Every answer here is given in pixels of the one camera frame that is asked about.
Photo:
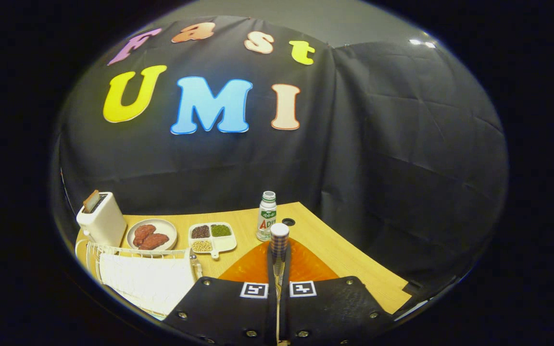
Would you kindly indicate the white and green drink bottle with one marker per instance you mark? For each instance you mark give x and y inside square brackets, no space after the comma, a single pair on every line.
[266,221]

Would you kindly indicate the small beige dish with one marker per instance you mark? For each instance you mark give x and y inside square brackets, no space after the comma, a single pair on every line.
[167,229]

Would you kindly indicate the black backdrop cloth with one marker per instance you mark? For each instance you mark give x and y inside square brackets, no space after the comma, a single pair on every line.
[402,168]

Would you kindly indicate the pile of green beans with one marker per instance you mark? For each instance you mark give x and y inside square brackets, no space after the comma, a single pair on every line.
[220,230]

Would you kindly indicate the white toaster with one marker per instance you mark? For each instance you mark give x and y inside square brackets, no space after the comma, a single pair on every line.
[106,223]

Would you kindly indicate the pile of yellow soybeans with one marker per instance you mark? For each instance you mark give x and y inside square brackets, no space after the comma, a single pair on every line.
[202,246]

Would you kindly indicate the pile of dark red beans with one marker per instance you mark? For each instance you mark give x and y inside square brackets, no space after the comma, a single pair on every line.
[201,231]

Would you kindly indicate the white divided tray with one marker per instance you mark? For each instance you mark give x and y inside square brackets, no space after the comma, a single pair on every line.
[224,244]

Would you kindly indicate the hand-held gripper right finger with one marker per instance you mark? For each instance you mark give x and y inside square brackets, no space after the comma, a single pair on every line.
[330,312]

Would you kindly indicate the brown bread slice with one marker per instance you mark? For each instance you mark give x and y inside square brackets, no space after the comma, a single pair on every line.
[91,201]

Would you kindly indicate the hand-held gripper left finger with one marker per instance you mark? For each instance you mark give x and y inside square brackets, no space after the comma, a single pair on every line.
[224,312]

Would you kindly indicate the red meat piece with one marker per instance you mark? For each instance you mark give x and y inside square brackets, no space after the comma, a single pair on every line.
[156,241]
[143,233]

